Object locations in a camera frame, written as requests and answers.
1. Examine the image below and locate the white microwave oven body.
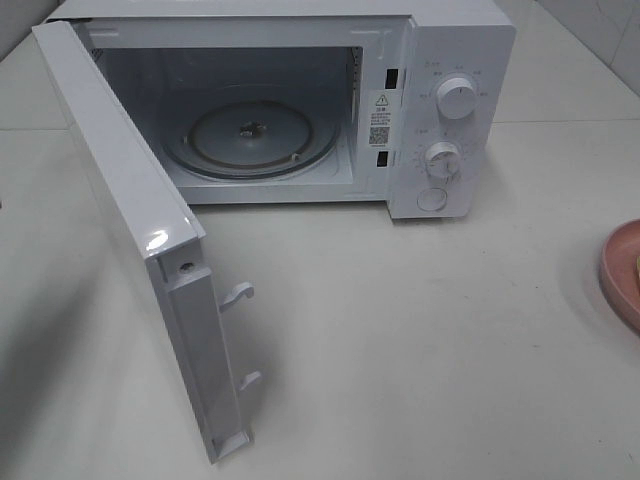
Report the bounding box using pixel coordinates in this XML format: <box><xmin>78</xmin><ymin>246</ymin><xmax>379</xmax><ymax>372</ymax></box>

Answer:
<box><xmin>42</xmin><ymin>1</ymin><xmax>516</xmax><ymax>219</ymax></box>

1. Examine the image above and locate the white microwave door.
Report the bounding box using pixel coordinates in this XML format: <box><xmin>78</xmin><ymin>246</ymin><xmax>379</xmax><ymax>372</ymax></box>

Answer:
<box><xmin>33</xmin><ymin>21</ymin><xmax>261</xmax><ymax>463</ymax></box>

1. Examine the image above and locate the pink round plate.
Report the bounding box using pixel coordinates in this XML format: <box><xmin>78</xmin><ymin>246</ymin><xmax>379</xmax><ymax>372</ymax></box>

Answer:
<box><xmin>599</xmin><ymin>219</ymin><xmax>639</xmax><ymax>333</ymax></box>

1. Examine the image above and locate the round white door button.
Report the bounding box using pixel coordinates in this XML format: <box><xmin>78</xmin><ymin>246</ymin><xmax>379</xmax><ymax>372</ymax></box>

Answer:
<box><xmin>417</xmin><ymin>187</ymin><xmax>447</xmax><ymax>212</ymax></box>

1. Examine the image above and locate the white microwave knob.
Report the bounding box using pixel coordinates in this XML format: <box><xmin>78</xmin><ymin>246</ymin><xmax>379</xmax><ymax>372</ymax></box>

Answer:
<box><xmin>435</xmin><ymin>74</ymin><xmax>477</xmax><ymax>120</ymax></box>
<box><xmin>425</xmin><ymin>141</ymin><xmax>462</xmax><ymax>179</ymax></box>

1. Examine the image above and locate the white warning label sticker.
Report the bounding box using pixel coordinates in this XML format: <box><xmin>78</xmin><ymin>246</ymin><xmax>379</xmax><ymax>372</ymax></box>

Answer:
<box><xmin>367</xmin><ymin>90</ymin><xmax>397</xmax><ymax>148</ymax></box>

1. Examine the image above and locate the glass microwave turntable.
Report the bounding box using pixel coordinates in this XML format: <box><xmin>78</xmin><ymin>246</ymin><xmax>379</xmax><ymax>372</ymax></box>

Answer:
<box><xmin>164</xmin><ymin>99</ymin><xmax>341</xmax><ymax>181</ymax></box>

